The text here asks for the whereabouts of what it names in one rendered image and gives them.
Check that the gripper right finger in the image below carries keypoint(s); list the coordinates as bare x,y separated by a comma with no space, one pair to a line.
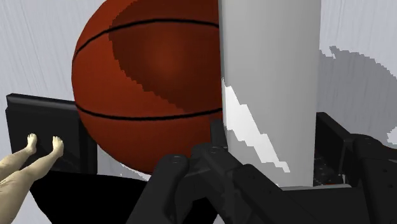
378,173

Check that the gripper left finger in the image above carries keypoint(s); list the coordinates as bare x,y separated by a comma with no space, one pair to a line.
198,186

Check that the orange basketball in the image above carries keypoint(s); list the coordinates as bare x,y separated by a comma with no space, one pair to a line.
139,93

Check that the white cylinder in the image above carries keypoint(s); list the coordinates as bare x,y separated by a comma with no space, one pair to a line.
273,77

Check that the black rectangular box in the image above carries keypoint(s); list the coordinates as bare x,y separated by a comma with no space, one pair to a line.
46,121

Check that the beige human figure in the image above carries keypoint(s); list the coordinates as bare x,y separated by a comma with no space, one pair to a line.
15,180

